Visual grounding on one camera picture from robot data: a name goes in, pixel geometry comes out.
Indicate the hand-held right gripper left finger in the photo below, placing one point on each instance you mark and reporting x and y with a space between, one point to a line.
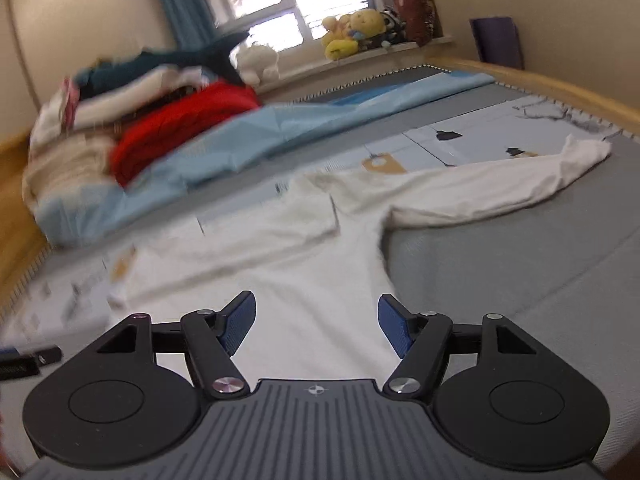
240 320

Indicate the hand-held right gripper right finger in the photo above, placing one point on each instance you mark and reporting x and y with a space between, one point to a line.
394 325

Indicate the white long-sleeve shirt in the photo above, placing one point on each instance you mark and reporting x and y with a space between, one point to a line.
310 270

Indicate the wooden headboard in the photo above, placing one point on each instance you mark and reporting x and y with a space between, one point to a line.
15 240

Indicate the grey bed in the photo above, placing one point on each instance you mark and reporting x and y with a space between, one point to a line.
525 270

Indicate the light blue quilt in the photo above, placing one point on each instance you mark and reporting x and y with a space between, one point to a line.
280 130

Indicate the red blanket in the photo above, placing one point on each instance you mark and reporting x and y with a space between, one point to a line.
175 135

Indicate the cream folded blanket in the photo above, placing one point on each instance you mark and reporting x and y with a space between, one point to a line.
65 170

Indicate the printed deer bed sheet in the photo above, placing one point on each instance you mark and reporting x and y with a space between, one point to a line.
475 125

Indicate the cream folded blankets stack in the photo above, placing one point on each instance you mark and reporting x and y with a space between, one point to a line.
150 85

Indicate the white folded cloth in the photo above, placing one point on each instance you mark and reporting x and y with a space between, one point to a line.
50 120

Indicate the blue shark plush toy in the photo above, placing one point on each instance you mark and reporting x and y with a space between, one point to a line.
200 57

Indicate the pink cloth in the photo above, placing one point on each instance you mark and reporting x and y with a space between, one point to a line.
71 102

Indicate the yellow plush toy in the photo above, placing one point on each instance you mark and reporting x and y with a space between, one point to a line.
367 24
340 42

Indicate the black and white plush toy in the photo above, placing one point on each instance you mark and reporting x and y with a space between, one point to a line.
392 27

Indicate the purple folded mat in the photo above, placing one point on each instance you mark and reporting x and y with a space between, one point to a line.
497 42

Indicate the red cushion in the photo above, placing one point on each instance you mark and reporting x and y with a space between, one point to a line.
417 7

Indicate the blue curtain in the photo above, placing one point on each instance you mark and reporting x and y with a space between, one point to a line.
182 5

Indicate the wooden bed side rail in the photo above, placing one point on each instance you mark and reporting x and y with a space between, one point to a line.
575 95

